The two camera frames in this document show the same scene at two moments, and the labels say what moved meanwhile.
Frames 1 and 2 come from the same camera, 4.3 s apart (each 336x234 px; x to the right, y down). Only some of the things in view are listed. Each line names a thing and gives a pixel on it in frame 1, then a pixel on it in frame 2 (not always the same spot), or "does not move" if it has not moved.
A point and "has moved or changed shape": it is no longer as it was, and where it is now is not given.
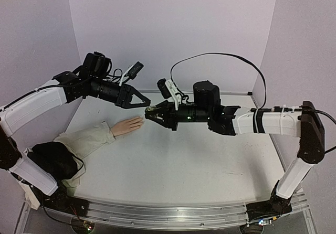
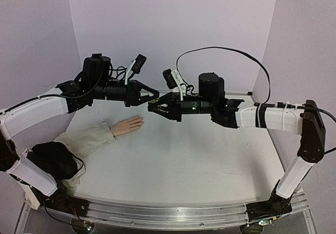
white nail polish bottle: (150, 108) has moved or changed shape
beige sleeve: (79, 143) does not move
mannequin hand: (126, 126) does not move
